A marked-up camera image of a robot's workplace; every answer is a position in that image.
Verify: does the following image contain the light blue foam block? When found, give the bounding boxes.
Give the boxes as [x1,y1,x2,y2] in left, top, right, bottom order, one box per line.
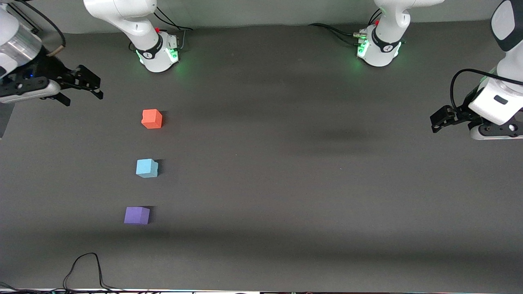
[136,158,159,178]

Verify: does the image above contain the orange foam block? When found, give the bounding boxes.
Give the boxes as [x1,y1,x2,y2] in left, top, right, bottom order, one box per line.
[141,109,163,129]

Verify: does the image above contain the purple foam block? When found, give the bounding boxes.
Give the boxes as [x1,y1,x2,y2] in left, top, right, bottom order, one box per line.
[124,207,151,225]

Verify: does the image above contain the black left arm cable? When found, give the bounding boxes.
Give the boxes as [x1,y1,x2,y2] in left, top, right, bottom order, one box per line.
[450,69,523,111]

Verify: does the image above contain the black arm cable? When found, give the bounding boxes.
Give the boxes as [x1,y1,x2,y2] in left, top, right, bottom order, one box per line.
[12,0,67,57]
[450,69,523,111]

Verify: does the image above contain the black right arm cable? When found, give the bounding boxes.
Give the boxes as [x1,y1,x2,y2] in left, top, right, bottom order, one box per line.
[12,0,67,57]

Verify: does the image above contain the aluminium frame rail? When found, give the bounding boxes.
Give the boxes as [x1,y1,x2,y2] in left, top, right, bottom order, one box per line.
[8,3,42,34]

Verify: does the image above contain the black right arm base cables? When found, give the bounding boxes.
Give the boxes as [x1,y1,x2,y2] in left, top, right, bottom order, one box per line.
[152,5,192,53]

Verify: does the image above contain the black arm base cables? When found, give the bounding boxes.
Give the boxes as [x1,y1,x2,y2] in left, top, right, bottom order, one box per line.
[152,5,192,53]
[308,9,382,46]

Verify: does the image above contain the black left arm base cables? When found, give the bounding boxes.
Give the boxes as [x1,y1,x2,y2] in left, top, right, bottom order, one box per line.
[308,9,382,46]

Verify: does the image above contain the black cable loop on table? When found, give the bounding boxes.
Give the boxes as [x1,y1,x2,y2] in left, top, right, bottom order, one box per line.
[63,252,123,291]

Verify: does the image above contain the tangle of black cables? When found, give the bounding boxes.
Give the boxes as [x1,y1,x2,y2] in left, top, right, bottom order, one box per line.
[0,282,192,294]

